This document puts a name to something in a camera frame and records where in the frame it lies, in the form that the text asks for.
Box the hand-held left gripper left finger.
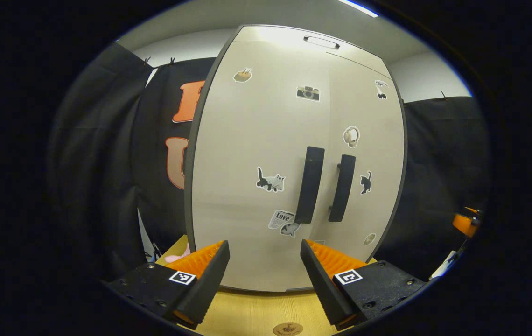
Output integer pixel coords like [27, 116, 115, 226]
[106, 240, 231, 329]

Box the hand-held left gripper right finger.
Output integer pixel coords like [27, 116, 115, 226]
[300, 239, 427, 331]

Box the white cabinet door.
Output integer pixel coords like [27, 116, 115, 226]
[185, 42, 333, 293]
[324, 54, 407, 264]

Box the pink soft object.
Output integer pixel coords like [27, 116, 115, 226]
[165, 244, 193, 264]

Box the round wooden coaster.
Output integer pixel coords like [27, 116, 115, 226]
[273, 322, 304, 336]

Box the white cabinet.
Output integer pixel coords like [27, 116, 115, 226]
[185, 24, 407, 293]

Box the black backdrop cloth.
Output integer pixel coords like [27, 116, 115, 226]
[47, 42, 488, 280]

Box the ceiling strip light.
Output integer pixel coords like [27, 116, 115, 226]
[337, 0, 379, 18]

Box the white cabinet drawer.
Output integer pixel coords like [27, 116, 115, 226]
[222, 24, 393, 80]

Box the black left door handle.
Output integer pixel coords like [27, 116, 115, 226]
[294, 146, 325, 224]

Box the black door handle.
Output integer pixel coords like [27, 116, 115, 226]
[328, 154, 357, 223]
[294, 146, 325, 224]

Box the black right door handle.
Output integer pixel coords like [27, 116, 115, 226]
[328, 154, 357, 223]

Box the drawer handle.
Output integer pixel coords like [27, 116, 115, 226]
[303, 35, 341, 50]

